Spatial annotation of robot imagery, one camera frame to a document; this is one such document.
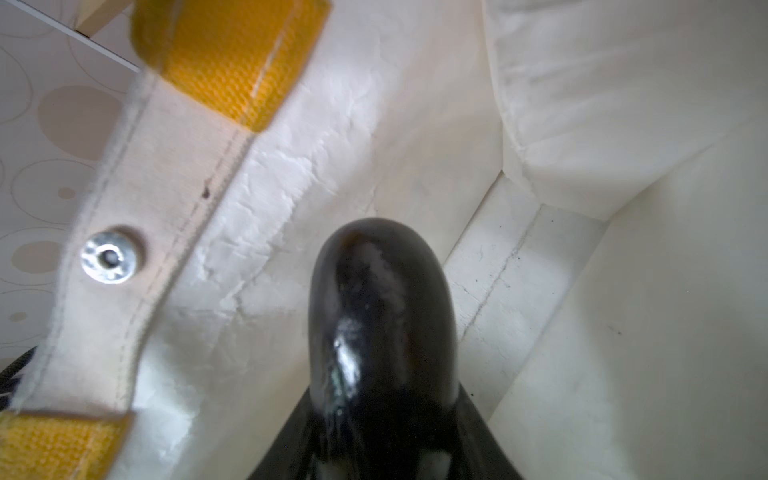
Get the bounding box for white grocery bag yellow handles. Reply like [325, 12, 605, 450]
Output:
[1, 1, 767, 479]

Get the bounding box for black eggplant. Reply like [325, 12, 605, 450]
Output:
[308, 218, 459, 479]

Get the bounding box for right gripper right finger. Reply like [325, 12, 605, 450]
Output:
[449, 386, 523, 480]

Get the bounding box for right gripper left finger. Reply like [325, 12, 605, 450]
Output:
[247, 389, 317, 480]

